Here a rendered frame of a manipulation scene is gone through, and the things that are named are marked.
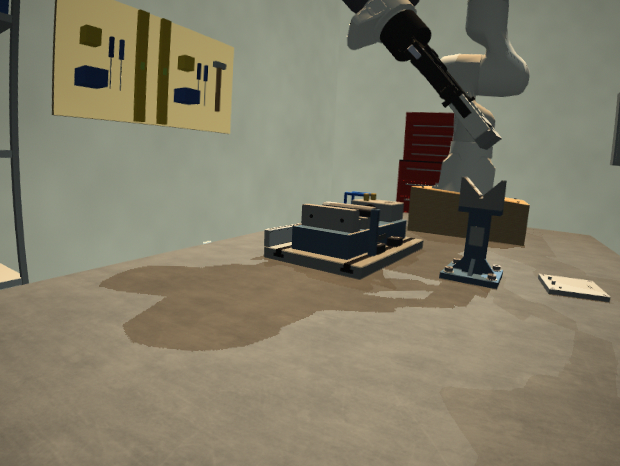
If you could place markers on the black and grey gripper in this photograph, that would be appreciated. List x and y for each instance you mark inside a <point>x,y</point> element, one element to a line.
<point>400,32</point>

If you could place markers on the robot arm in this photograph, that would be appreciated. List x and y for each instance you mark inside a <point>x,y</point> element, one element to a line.
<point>498,73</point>

